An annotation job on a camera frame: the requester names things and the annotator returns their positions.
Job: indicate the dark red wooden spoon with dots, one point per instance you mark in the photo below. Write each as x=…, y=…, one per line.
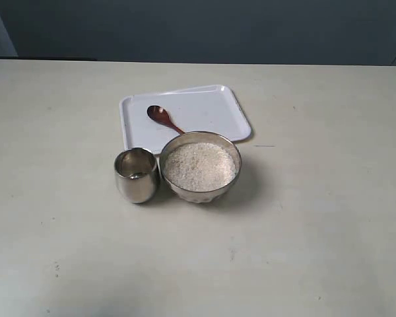
x=162, y=117

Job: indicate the wide steel rice bowl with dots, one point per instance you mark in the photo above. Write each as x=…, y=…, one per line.
x=200, y=137

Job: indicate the small metal cup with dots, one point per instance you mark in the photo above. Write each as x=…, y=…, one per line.
x=137, y=175

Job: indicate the white rectangular plastic tray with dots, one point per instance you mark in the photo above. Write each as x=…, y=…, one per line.
x=211, y=108

